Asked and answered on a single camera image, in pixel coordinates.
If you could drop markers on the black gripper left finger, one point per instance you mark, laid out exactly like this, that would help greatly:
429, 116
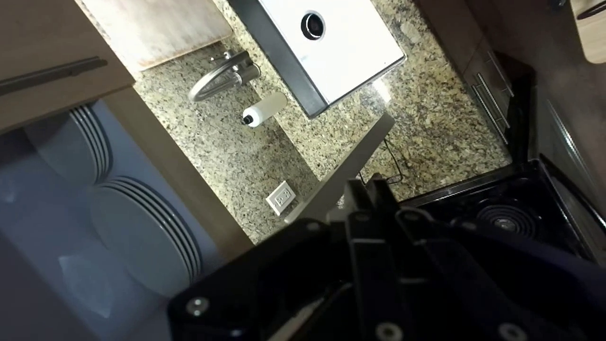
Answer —
379, 300

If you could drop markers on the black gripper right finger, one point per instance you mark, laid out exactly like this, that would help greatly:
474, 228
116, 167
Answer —
455, 300

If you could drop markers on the neighbouring wood cabinet door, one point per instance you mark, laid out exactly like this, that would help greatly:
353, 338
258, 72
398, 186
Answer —
44, 33

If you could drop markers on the black stove top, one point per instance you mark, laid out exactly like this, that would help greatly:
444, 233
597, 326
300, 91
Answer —
533, 199

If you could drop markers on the white soap bottle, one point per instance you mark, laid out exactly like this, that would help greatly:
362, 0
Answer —
266, 108

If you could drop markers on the stack of grey plates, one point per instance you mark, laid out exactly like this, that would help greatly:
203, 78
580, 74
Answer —
148, 237
74, 146

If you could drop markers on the wooden cutting board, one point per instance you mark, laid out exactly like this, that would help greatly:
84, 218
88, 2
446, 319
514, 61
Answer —
148, 33

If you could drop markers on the white wall outlet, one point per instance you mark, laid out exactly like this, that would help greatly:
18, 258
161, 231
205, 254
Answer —
281, 197

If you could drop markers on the neighbouring steel door handle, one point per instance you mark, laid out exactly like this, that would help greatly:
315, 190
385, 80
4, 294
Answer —
50, 74

